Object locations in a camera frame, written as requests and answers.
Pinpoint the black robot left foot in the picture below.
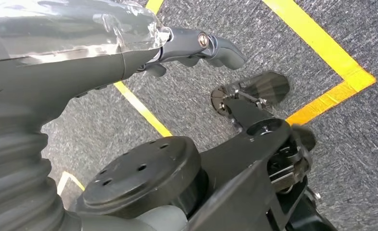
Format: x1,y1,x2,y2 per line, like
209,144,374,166
210,70,291,116

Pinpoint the black robot left leg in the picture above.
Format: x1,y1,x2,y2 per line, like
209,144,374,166
75,95,336,231

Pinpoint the pale yellow floor tape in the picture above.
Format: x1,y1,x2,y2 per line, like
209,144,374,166
56,171,86,196

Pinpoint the yellow floor tape outline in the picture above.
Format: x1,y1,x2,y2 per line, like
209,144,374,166
113,0,377,138

